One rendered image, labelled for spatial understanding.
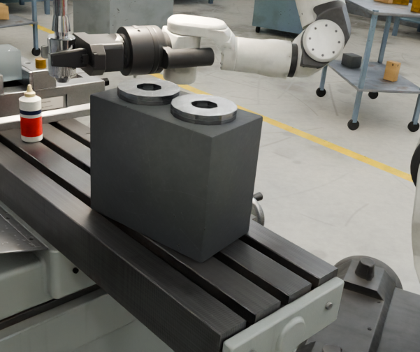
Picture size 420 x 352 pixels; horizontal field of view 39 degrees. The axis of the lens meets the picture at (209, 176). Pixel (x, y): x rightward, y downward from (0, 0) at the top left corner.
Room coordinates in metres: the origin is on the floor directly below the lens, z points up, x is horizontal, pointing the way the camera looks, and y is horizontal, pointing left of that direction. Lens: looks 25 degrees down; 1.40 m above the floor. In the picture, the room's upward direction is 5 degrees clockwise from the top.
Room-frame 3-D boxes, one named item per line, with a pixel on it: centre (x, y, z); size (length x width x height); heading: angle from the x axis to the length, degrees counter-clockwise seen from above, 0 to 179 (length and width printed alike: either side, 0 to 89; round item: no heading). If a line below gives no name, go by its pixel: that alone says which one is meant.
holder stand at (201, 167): (0.78, 0.06, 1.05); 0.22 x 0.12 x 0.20; 55
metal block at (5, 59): (1.16, 0.44, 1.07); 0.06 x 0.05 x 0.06; 42
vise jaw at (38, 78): (1.20, 0.40, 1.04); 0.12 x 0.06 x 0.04; 42
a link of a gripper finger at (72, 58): (0.97, 0.25, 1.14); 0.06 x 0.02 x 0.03; 122
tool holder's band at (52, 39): (0.99, 0.27, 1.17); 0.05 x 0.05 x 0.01
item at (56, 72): (0.99, 0.27, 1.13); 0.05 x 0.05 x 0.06
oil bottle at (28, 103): (1.05, 0.35, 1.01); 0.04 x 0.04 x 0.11
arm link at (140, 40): (1.04, 0.19, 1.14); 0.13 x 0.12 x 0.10; 32
